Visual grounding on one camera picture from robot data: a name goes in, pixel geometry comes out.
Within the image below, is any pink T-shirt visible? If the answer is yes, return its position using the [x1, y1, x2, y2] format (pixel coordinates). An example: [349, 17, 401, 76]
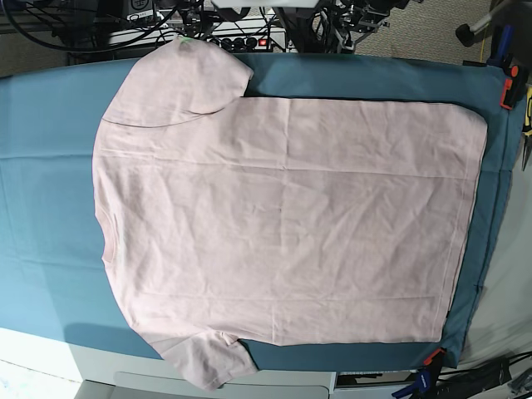
[92, 38, 487, 390]

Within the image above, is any white power strip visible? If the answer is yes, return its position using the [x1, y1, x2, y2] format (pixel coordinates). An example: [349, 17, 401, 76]
[126, 17, 289, 52]

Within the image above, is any teal table cloth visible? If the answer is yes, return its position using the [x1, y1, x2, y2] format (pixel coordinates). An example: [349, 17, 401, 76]
[1, 53, 531, 366]

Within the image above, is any orange black clamp lower right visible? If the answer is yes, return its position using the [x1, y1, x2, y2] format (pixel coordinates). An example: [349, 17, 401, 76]
[423, 347, 446, 367]

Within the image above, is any orange black clamp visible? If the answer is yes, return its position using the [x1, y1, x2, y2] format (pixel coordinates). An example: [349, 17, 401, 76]
[423, 347, 446, 367]
[500, 65, 530, 111]

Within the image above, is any black caster wheel leg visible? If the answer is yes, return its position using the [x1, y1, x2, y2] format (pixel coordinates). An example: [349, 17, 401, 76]
[455, 0, 512, 47]

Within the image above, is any black pliers right edge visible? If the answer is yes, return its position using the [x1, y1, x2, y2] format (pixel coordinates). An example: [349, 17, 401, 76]
[521, 131, 532, 171]

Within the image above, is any orange black clamp upper right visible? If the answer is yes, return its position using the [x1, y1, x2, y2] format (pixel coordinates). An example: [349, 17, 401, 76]
[500, 65, 530, 111]

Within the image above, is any blue clamp top right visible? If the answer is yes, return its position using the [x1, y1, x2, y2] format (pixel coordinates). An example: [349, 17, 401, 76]
[486, 24, 515, 68]

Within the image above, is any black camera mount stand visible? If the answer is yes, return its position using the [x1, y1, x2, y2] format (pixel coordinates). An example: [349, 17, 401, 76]
[273, 7, 324, 53]

